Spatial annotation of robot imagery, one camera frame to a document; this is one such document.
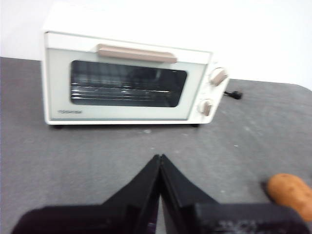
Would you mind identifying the oven door with beige handle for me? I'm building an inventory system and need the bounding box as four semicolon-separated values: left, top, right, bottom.
45;31;212;122

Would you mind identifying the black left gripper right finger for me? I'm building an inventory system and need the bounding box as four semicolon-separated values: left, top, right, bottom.
159;153;311;234

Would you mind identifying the oven timer knob beige grip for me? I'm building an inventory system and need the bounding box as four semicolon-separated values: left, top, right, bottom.
198;98;213;116

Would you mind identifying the white toaster oven body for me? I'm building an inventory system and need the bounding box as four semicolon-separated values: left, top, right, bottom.
43;4;231;129

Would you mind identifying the oven temperature knob beige grip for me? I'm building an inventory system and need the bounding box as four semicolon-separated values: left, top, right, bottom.
210;67;229;86

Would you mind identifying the metal wire oven rack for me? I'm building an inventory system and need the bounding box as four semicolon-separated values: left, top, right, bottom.
71;79;173;101

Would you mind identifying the brown potato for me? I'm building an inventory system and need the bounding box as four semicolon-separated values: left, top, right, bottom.
266;173;312;222

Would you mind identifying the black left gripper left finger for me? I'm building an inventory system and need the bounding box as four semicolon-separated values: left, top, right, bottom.
11;154;161;234

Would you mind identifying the black power cable with plug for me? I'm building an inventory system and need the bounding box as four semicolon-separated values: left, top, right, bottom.
224;90;243;101

